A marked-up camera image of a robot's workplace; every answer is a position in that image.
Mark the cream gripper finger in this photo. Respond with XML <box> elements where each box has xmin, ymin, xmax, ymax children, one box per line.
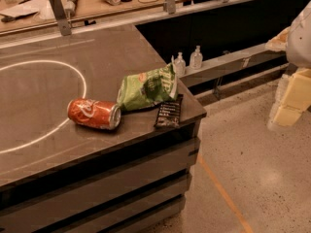
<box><xmin>268</xmin><ymin>68</ymin><xmax>311</xmax><ymax>129</ymax></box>

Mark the red coke can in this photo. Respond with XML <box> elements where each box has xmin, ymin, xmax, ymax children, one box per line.
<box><xmin>67</xmin><ymin>98</ymin><xmax>121</xmax><ymax>130</ymax></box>

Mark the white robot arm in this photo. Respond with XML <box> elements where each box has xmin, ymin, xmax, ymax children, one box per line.
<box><xmin>265</xmin><ymin>2</ymin><xmax>311</xmax><ymax>129</ymax></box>

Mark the clear sanitizer bottle right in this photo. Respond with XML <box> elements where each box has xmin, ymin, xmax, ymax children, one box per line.
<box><xmin>190</xmin><ymin>46</ymin><xmax>203</xmax><ymax>70</ymax></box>

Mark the clear sanitizer bottle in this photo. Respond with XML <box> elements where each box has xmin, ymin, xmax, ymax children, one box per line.
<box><xmin>174</xmin><ymin>52</ymin><xmax>186</xmax><ymax>77</ymax></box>
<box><xmin>190</xmin><ymin>46</ymin><xmax>203</xmax><ymax>70</ymax></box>

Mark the clear sanitizer bottle left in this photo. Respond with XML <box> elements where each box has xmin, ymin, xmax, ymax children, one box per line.
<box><xmin>174</xmin><ymin>52</ymin><xmax>186</xmax><ymax>77</ymax></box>

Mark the black snack bar wrapper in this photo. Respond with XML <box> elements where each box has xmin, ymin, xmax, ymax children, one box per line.
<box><xmin>155</xmin><ymin>94</ymin><xmax>184</xmax><ymax>128</ymax></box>

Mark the green chip bag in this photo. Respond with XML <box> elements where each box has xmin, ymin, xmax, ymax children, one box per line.
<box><xmin>117</xmin><ymin>63</ymin><xmax>178</xmax><ymax>112</ymax></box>

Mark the dark counter drawer cabinet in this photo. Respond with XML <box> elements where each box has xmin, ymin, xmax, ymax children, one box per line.
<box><xmin>0</xmin><ymin>114</ymin><xmax>204</xmax><ymax>233</ymax></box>

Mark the white papers stack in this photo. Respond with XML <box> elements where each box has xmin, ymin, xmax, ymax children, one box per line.
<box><xmin>0</xmin><ymin>0</ymin><xmax>48</xmax><ymax>18</ymax></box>

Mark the grey metal bracket left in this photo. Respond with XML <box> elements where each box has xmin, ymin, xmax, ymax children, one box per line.
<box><xmin>49</xmin><ymin>0</ymin><xmax>71</xmax><ymax>36</ymax></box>

